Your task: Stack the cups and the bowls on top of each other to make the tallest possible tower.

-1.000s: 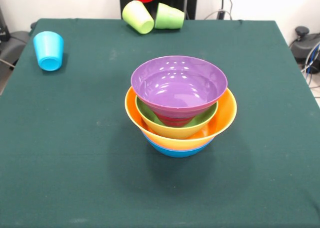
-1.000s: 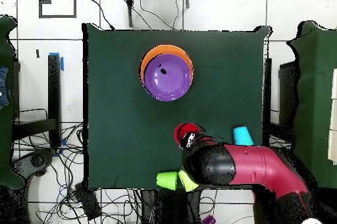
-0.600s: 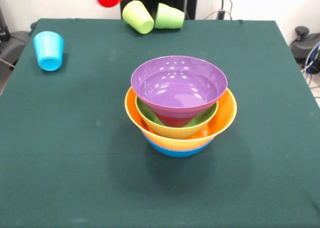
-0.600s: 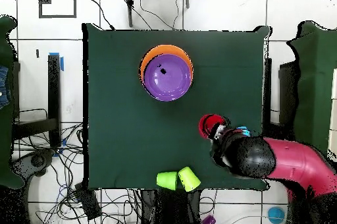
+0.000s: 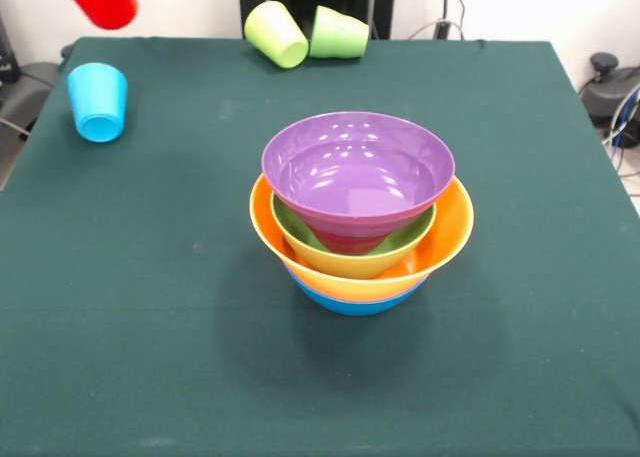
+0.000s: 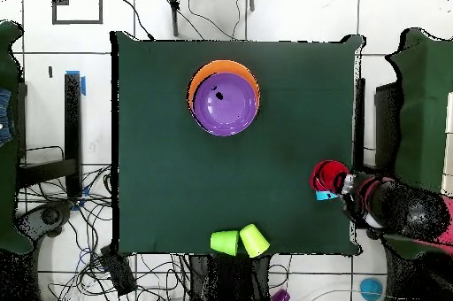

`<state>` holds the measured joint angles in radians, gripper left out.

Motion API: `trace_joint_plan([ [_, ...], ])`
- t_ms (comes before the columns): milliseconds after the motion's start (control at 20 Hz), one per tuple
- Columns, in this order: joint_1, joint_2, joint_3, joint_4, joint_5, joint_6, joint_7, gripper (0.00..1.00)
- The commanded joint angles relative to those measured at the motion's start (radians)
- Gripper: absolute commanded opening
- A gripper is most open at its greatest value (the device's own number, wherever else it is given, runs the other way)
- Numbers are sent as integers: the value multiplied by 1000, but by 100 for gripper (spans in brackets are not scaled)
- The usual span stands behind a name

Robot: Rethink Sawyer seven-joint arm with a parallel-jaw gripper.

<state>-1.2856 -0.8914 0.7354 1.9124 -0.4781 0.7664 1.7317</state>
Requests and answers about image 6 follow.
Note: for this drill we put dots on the green cloth covered table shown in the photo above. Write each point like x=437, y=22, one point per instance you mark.
x=7, y=173
x=424, y=102

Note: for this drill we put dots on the yellow-green plastic cup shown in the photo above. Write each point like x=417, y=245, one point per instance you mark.
x=254, y=242

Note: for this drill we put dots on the black metal stand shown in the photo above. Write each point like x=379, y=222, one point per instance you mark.
x=359, y=120
x=72, y=120

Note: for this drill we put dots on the white box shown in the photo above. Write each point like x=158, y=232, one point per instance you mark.
x=448, y=138

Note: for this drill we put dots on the blue round floor object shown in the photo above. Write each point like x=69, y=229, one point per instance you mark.
x=371, y=288

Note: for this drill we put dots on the green plastic cup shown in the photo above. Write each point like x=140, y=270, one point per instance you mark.
x=224, y=241

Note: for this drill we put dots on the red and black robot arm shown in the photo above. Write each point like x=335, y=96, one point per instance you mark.
x=407, y=209

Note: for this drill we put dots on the red plastic cup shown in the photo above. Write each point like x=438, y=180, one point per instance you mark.
x=327, y=173

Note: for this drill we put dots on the dark green tablecloth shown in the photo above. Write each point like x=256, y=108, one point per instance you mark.
x=212, y=180

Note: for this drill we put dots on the black tripod stand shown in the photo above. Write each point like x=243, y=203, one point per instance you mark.
x=174, y=14

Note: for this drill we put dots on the orange plastic bowl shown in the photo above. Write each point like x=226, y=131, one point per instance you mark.
x=219, y=66

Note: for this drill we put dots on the blue denim fabric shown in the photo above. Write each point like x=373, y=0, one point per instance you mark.
x=5, y=117

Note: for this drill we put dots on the blue tape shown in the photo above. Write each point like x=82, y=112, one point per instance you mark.
x=83, y=85

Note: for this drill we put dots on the black power box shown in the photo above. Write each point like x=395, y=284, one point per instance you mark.
x=118, y=272

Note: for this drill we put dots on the blue plastic cup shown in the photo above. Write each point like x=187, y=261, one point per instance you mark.
x=324, y=195

